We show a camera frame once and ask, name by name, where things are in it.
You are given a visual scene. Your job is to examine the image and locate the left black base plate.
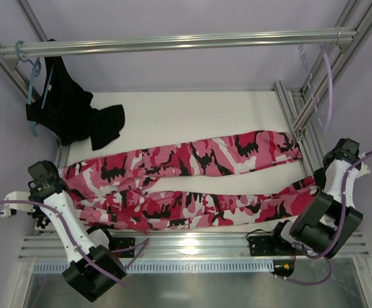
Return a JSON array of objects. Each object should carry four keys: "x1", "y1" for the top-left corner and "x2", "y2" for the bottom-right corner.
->
[{"x1": 109, "y1": 237, "x2": 136, "y2": 258}]

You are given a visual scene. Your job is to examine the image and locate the black garment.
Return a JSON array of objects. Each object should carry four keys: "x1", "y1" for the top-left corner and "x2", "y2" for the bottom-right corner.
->
[{"x1": 26, "y1": 56, "x2": 125, "y2": 151}]

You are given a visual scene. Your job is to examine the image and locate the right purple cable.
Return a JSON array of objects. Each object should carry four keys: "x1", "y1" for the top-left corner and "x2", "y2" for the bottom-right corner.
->
[{"x1": 283, "y1": 142, "x2": 372, "y2": 285}]

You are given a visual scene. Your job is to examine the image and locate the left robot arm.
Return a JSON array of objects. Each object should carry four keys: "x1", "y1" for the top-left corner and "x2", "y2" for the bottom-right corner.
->
[{"x1": 1, "y1": 160, "x2": 127, "y2": 302}]

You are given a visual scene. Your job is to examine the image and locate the pink camouflage trousers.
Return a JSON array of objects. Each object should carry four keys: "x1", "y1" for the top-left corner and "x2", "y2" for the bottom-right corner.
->
[{"x1": 59, "y1": 130, "x2": 317, "y2": 232}]

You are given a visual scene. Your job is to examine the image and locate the light blue clothes hanger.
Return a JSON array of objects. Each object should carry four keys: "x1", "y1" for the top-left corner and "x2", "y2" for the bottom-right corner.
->
[{"x1": 15, "y1": 40, "x2": 53, "y2": 137}]

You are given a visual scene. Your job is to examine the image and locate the lilac clothes hanger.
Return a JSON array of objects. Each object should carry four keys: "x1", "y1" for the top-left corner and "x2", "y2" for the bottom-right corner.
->
[{"x1": 294, "y1": 44, "x2": 334, "y2": 132}]

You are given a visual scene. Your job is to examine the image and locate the aluminium right frame rail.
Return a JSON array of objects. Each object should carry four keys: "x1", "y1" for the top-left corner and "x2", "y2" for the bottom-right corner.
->
[{"x1": 274, "y1": 1, "x2": 372, "y2": 176}]

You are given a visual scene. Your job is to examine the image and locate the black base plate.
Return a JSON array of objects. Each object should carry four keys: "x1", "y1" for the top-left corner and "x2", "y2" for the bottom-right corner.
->
[
  {"x1": 109, "y1": 237, "x2": 136, "y2": 258},
  {"x1": 247, "y1": 235, "x2": 304, "y2": 257}
]

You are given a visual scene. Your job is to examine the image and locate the purple cable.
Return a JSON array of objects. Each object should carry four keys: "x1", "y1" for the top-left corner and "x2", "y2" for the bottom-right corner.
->
[
  {"x1": 0, "y1": 199, "x2": 151, "y2": 288},
  {"x1": 283, "y1": 142, "x2": 372, "y2": 285}
]

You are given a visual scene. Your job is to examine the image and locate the slotted grey cable duct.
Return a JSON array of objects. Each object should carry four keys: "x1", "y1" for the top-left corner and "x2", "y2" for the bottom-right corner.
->
[{"x1": 31, "y1": 259, "x2": 275, "y2": 275}]

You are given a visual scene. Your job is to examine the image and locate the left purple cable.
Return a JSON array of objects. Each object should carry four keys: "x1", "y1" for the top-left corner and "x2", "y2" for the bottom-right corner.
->
[{"x1": 0, "y1": 199, "x2": 151, "y2": 288}]

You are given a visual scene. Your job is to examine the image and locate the aluminium left frame post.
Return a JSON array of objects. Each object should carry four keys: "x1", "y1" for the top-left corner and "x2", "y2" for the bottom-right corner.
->
[{"x1": 0, "y1": 0, "x2": 67, "y2": 167}]

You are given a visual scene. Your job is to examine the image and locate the aluminium hanging rail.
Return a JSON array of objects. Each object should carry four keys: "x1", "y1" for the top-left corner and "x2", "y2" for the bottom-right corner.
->
[{"x1": 3, "y1": 27, "x2": 357, "y2": 58}]

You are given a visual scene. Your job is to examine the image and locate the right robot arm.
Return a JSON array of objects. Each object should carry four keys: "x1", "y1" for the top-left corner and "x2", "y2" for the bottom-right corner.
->
[{"x1": 271, "y1": 138, "x2": 363, "y2": 259}]

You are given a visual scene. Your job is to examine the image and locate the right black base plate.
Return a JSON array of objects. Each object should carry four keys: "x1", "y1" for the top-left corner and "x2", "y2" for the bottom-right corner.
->
[{"x1": 247, "y1": 235, "x2": 304, "y2": 257}]

